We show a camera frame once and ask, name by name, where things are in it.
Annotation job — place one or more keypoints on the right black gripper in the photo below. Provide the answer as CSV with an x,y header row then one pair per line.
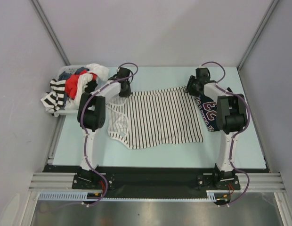
x,y
189,88

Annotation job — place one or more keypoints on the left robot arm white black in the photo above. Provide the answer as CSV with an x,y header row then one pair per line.
x,y
91,117

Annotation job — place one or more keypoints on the slotted cable duct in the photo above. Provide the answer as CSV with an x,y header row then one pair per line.
x,y
207,196

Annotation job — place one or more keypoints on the black white striped tank top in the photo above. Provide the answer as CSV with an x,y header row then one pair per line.
x,y
54,100

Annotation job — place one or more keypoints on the navy tank top red trim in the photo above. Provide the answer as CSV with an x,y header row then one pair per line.
x,y
208,110

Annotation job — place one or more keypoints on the grey blue tank top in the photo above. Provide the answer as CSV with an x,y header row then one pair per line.
x,y
66,71

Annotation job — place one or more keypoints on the thin striped white tank top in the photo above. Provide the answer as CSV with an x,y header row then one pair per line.
x,y
150,118

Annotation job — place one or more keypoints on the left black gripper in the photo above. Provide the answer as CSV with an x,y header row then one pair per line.
x,y
127,93

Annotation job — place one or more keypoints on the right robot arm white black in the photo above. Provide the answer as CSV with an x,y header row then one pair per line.
x,y
231,119

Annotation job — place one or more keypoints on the grey plastic laundry basket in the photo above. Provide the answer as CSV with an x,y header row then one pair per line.
x,y
72,106

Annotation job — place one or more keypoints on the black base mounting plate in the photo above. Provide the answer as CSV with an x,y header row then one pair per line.
x,y
150,181

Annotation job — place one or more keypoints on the aluminium extrusion rail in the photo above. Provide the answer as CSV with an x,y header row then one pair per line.
x,y
258,182

